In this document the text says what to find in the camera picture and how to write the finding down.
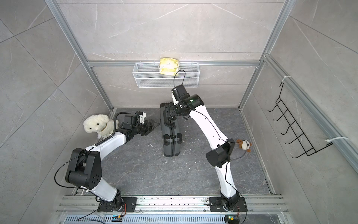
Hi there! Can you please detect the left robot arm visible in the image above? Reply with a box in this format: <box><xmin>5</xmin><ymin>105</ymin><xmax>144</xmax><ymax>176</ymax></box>
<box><xmin>65</xmin><ymin>112</ymin><xmax>160</xmax><ymax>212</ymax></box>

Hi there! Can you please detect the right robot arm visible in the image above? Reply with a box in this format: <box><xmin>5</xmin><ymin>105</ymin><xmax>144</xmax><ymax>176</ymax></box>
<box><xmin>169</xmin><ymin>84</ymin><xmax>251</xmax><ymax>211</ymax></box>

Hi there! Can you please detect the aluminium mounting rail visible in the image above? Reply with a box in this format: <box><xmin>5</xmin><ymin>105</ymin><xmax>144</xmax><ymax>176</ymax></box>
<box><xmin>55</xmin><ymin>195</ymin><xmax>289</xmax><ymax>215</ymax></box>

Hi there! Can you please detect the white plush dog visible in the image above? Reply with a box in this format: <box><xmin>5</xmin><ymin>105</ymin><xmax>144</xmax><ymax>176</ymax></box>
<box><xmin>83</xmin><ymin>114</ymin><xmax>114</xmax><ymax>139</ymax></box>

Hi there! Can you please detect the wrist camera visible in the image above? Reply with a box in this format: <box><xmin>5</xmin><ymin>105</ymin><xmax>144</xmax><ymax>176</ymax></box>
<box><xmin>136</xmin><ymin>111</ymin><xmax>146</xmax><ymax>124</ymax></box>
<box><xmin>172</xmin><ymin>85</ymin><xmax>190</xmax><ymax>105</ymax></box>

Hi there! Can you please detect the small brown white plush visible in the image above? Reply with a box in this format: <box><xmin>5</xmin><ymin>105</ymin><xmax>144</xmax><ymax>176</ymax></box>
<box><xmin>236</xmin><ymin>139</ymin><xmax>252</xmax><ymax>152</ymax></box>

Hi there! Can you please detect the black wire hook rack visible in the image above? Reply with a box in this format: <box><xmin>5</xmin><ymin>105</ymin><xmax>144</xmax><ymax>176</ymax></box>
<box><xmin>268</xmin><ymin>83</ymin><xmax>333</xmax><ymax>159</ymax></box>

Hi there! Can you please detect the white wire mesh basket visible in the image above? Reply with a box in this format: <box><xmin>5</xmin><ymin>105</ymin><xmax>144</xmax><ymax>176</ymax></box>
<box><xmin>132</xmin><ymin>62</ymin><xmax>200</xmax><ymax>88</ymax></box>

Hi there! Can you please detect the grey poker set case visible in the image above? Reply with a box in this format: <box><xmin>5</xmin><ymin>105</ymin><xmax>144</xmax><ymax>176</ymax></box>
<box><xmin>160</xmin><ymin>102</ymin><xmax>183</xmax><ymax>157</ymax></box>

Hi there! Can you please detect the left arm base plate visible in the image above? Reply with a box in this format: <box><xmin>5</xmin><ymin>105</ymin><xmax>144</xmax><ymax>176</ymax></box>
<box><xmin>98</xmin><ymin>197</ymin><xmax>138</xmax><ymax>212</ymax></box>

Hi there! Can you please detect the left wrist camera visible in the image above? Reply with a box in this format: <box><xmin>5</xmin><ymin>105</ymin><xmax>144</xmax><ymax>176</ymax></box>
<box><xmin>136</xmin><ymin>111</ymin><xmax>146</xmax><ymax>124</ymax></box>

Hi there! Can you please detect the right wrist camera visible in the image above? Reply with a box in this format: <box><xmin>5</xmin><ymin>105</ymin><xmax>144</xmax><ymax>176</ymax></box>
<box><xmin>172</xmin><ymin>85</ymin><xmax>190</xmax><ymax>105</ymax></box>

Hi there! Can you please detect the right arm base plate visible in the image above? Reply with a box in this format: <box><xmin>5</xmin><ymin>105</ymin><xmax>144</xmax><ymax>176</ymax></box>
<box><xmin>206</xmin><ymin>197</ymin><xmax>248</xmax><ymax>212</ymax></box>

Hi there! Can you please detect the yellow packet in basket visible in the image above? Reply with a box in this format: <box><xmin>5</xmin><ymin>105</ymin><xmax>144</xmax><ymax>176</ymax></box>
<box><xmin>159</xmin><ymin>57</ymin><xmax>180</xmax><ymax>76</ymax></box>

